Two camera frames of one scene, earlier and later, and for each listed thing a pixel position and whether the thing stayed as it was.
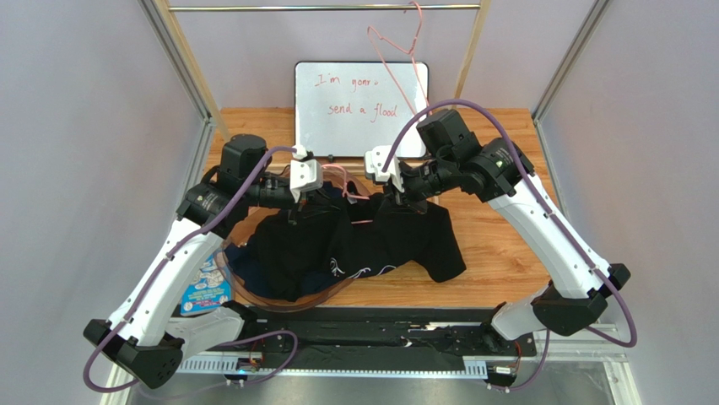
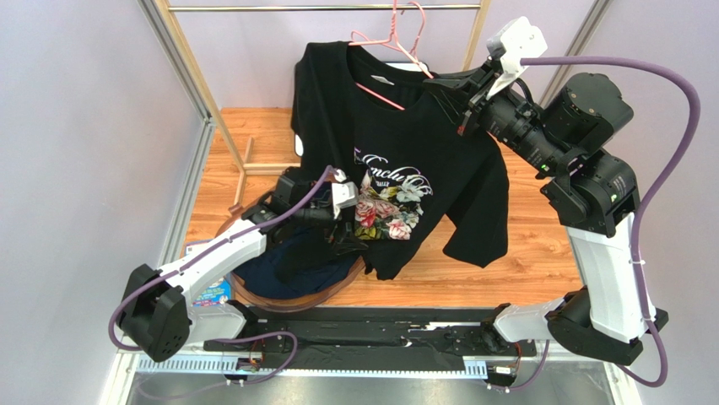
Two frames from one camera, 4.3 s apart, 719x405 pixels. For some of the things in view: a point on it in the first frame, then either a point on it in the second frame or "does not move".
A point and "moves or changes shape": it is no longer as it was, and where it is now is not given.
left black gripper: x=311 y=204 to x=347 y=240
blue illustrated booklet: x=209 y=290 does not move
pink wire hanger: x=350 y=195 moves or changes shape
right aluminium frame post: x=564 y=67 does not move
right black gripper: x=397 y=197 to x=472 y=104
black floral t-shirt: x=357 y=235 to x=419 y=170
